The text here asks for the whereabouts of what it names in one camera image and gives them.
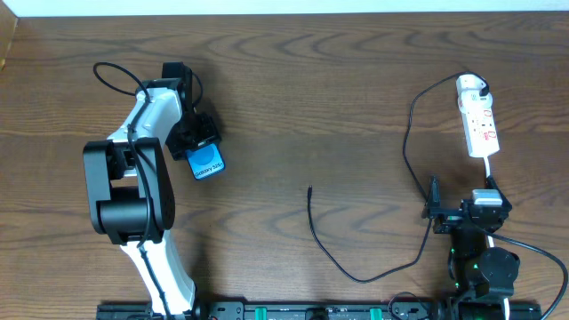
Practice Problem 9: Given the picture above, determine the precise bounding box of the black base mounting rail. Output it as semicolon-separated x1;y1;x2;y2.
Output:
95;300;541;320

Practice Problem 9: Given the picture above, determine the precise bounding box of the blue Galaxy smartphone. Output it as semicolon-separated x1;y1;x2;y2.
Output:
186;144;226;180

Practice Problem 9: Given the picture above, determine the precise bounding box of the black USB charging cable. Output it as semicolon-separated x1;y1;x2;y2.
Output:
307;70;491;284

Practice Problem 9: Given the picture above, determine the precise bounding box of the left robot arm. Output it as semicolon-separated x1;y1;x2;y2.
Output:
83;62;226;319

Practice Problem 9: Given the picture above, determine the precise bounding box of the white power strip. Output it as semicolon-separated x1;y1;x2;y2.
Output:
458;90;500;158

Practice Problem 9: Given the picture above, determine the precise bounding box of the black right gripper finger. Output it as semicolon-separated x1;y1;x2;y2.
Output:
426;175;441;211
485;175;506;200

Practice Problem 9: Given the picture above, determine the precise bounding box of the white charger plug adapter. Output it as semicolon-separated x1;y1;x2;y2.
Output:
456;74;490;103

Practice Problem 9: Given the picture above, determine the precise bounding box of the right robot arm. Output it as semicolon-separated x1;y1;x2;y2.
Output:
422;176;520;319

